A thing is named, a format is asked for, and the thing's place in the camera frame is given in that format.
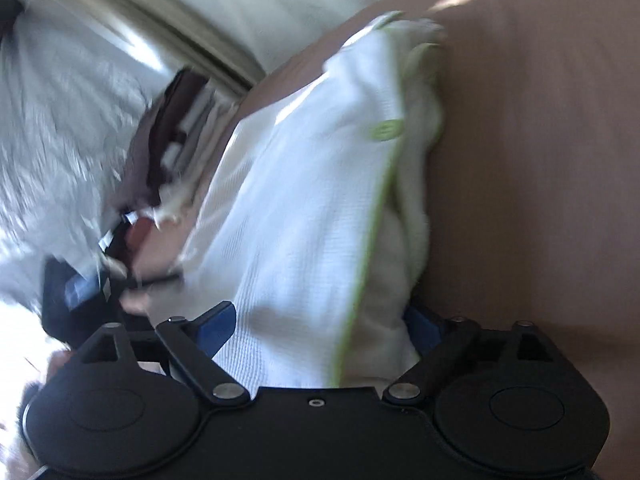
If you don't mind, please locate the brown bed sheet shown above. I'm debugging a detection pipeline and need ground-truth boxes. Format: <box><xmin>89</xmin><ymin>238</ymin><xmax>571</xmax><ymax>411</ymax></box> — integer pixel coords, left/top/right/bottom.
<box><xmin>135</xmin><ymin>0</ymin><xmax>640</xmax><ymax>480</ymax></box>

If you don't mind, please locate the brown knit sweater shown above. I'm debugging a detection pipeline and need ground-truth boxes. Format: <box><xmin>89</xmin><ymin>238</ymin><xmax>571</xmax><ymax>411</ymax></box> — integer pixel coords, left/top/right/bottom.
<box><xmin>112</xmin><ymin>67</ymin><xmax>213</xmax><ymax>211</ymax></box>

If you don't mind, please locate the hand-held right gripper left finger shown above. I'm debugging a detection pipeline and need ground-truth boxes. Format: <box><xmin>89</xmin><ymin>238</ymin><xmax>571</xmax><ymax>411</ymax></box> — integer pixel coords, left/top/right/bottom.
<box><xmin>80</xmin><ymin>301</ymin><xmax>251</xmax><ymax>407</ymax></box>

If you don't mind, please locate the beige shiny curtain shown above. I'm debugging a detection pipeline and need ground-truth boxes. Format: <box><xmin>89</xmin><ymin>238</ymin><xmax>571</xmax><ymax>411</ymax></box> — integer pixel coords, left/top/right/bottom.
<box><xmin>15</xmin><ymin>0</ymin><xmax>268</xmax><ymax>98</ymax></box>

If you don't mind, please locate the stack of white folded clothes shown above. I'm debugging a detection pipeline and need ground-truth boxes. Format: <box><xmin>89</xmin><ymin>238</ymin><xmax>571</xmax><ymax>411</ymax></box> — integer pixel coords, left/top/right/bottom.
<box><xmin>145</xmin><ymin>87</ymin><xmax>243</xmax><ymax>233</ymax></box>

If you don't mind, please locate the white waffle shirt green trim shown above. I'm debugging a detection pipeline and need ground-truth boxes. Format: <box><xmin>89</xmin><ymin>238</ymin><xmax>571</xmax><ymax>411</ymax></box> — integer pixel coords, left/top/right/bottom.
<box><xmin>177</xmin><ymin>10</ymin><xmax>449</xmax><ymax>392</ymax></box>

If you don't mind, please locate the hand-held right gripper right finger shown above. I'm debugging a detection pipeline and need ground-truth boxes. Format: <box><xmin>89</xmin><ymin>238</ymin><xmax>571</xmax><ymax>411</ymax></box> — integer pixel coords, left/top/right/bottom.
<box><xmin>382</xmin><ymin>305</ymin><xmax>567</xmax><ymax>405</ymax></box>

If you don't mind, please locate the silver plastic sheet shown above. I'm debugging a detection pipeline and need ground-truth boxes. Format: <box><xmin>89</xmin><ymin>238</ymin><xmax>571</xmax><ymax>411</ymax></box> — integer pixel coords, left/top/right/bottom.
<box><xmin>0</xmin><ymin>0</ymin><xmax>168</xmax><ymax>321</ymax></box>

